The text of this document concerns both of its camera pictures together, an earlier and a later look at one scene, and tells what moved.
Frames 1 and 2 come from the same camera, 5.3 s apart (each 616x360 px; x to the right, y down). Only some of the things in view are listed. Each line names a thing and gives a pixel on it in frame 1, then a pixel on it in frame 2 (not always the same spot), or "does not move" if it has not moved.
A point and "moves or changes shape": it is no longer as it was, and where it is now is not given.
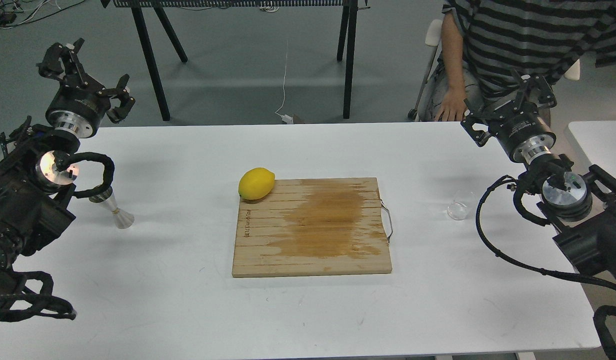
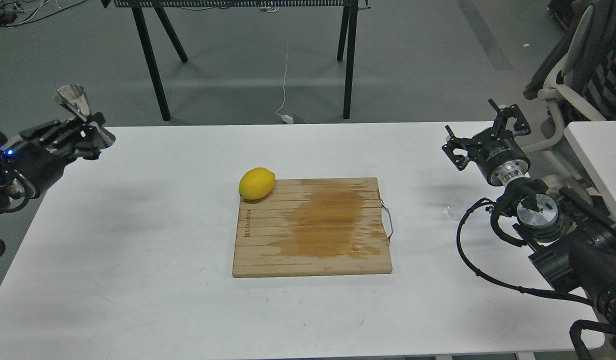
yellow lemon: [256, 183] does not move
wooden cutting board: [313, 227] does not move
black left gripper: [80, 102] to [45, 150]
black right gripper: [521, 126] to [501, 160]
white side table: [604, 143] does not move
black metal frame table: [348, 26] does not move
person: [483, 41] to [607, 87]
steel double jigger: [124, 219] moves or changes shape
